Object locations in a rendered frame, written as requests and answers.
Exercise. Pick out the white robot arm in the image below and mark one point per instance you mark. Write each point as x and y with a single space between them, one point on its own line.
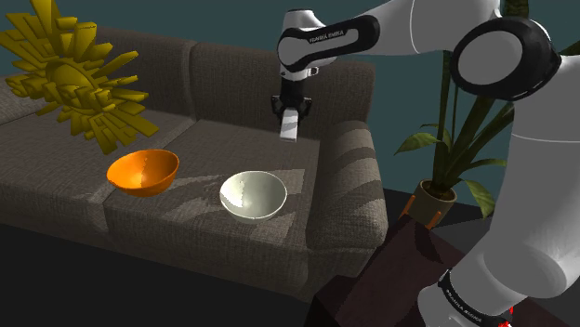
534 190

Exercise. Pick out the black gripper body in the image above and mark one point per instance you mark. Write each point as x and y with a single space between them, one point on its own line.
290 97

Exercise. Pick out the yellow sunburst ornament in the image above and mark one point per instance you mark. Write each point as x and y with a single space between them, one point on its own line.
68 81

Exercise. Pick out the orange bowl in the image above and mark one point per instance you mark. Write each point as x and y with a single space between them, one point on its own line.
136 176

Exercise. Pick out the white bowl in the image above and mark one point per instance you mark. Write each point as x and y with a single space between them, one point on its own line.
253 194

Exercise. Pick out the grey-brown fabric sofa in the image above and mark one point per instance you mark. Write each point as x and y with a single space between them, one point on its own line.
235 90

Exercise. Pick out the green potted plant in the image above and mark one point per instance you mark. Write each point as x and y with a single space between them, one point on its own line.
442 167

